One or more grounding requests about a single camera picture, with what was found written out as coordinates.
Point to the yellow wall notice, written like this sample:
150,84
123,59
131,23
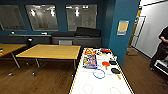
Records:
122,27

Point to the yellow air hockey table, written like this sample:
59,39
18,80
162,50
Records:
100,85

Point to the dark grey sofa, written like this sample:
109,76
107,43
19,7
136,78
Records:
80,37

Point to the black paddle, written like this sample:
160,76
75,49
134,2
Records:
112,62
115,70

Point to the red black striker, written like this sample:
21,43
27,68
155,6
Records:
106,51

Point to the interior glass window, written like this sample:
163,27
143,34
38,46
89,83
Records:
81,17
42,17
11,18

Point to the yellow wooden table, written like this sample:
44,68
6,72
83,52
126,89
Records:
50,52
10,49

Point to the brown cardboard box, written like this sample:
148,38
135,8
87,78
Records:
132,51

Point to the person in black shirt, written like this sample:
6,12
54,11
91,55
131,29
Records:
162,46

